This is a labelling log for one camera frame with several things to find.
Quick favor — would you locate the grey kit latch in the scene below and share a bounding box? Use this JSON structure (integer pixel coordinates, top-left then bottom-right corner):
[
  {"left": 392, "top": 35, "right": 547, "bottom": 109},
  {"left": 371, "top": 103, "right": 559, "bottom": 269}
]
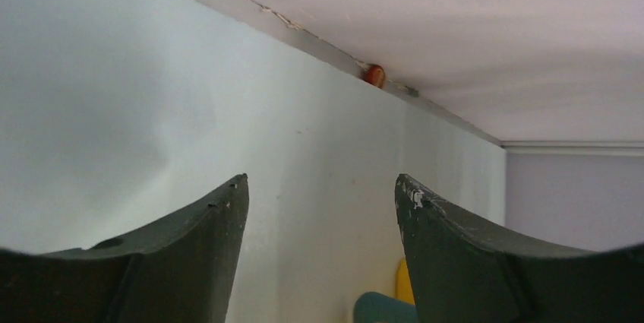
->
[{"left": 352, "top": 292, "right": 418, "bottom": 323}]

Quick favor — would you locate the small red round tin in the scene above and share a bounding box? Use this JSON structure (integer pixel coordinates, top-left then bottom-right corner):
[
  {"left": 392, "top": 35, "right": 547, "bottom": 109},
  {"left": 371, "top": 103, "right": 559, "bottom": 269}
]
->
[{"left": 362, "top": 65, "right": 387, "bottom": 89}]

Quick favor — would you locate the yellow medicine kit box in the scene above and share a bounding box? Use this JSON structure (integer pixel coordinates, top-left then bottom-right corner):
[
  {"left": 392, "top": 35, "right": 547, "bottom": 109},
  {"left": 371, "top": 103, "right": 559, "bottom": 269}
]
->
[{"left": 395, "top": 258, "right": 415, "bottom": 305}]

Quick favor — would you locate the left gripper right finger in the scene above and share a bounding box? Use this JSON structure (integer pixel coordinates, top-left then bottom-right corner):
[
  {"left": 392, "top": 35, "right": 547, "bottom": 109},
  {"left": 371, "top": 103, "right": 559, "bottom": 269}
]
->
[{"left": 395, "top": 174, "right": 643, "bottom": 322}]

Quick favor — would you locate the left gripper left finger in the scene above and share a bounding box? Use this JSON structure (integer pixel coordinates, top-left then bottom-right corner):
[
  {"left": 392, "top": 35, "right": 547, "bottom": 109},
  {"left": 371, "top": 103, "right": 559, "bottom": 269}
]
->
[{"left": 1, "top": 174, "right": 249, "bottom": 322}]

